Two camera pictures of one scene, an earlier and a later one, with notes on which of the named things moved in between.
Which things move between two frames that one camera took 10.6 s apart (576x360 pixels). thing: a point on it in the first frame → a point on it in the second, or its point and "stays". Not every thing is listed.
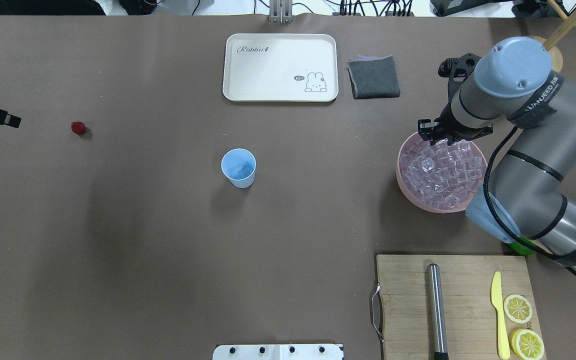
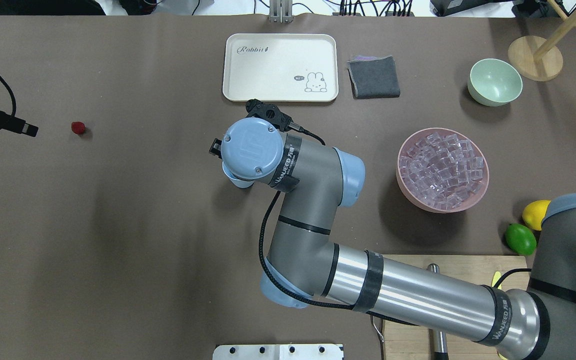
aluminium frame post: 281,11 stays
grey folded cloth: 373,77 stays
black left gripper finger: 12,121 → 30,130
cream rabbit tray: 281,67 stays
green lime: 521,248 stays
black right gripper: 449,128 → 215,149
